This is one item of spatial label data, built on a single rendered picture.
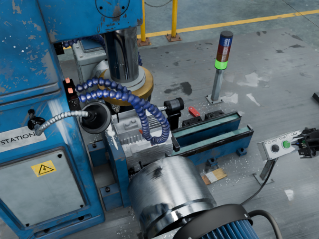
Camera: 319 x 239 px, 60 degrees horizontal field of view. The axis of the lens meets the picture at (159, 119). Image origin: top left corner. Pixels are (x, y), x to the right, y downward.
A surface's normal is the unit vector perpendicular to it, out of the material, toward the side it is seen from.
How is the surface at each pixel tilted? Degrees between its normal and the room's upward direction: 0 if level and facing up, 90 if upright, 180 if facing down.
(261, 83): 0
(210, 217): 10
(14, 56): 90
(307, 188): 0
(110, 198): 90
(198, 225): 29
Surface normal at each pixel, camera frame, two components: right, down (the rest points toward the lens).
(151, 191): -0.49, -0.44
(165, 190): -0.21, -0.61
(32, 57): 0.37, 0.68
